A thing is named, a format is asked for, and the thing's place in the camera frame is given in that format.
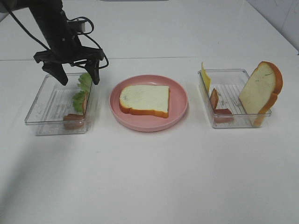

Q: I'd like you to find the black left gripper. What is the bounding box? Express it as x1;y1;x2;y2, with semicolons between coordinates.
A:
34;32;104;86

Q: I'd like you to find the green lettuce leaf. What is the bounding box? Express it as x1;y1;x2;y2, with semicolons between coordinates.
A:
72;73;92;115

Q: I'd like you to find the bacon strip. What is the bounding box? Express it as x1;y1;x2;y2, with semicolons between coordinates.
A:
210;88;234;123
64;90;89;131

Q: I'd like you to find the white bread slice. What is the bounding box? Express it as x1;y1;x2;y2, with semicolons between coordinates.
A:
119;84;170;118
239;61;283;127

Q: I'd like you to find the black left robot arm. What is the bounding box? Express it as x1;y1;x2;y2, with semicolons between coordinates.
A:
0;0;108;85

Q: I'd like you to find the left clear plastic tray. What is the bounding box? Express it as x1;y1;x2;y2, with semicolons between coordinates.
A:
25;73;94;136

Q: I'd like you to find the clear plastic tray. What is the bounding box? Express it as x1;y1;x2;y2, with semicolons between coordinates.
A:
198;69;272;128
25;73;94;136

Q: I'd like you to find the pink round plate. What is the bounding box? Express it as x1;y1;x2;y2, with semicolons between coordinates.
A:
109;75;188;132

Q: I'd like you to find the yellow cheese slice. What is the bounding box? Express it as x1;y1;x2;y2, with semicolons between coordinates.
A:
201;62;211;95

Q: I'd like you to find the right clear plastic tray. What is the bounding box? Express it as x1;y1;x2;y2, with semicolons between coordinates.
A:
198;69;272;128

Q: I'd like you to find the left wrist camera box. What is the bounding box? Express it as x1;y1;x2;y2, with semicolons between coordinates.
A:
68;19;86;33

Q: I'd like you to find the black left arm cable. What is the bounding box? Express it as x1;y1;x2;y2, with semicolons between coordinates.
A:
4;4;110;70

